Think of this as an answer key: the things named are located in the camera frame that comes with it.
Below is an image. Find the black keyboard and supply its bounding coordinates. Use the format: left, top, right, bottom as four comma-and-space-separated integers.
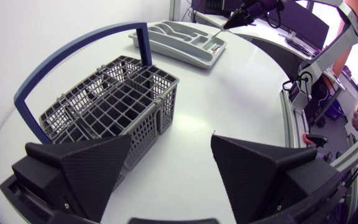
278, 32, 319, 59

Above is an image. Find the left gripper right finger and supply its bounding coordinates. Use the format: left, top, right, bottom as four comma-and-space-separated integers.
211, 134, 341, 224

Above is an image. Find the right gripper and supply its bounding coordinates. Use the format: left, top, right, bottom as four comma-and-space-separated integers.
223, 0, 281, 30

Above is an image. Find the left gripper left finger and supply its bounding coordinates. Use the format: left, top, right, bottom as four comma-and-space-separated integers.
12, 134, 132, 223

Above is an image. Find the grey cutlery tray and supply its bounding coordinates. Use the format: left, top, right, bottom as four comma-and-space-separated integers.
128, 20, 228, 70

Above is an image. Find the black cable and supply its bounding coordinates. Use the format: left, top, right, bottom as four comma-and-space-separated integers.
265, 2, 285, 30

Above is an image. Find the grey cutlery basket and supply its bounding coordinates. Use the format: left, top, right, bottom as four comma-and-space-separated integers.
13, 21, 180, 189

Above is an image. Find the dark screen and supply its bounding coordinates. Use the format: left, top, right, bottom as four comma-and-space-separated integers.
268, 1, 331, 50

